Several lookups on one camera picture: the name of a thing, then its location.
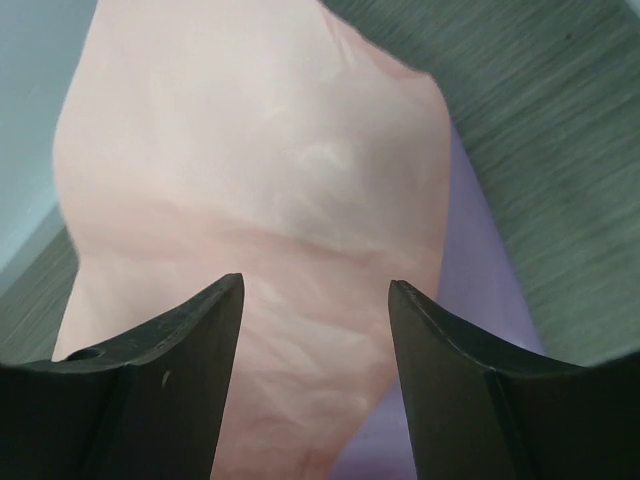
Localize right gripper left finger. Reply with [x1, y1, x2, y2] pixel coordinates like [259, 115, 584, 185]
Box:
[1, 274, 244, 480]

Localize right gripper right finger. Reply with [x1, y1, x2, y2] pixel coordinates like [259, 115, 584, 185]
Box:
[388, 281, 639, 480]

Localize purple pink wrapping paper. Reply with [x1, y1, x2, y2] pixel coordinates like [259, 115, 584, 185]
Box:
[53, 1, 540, 479]

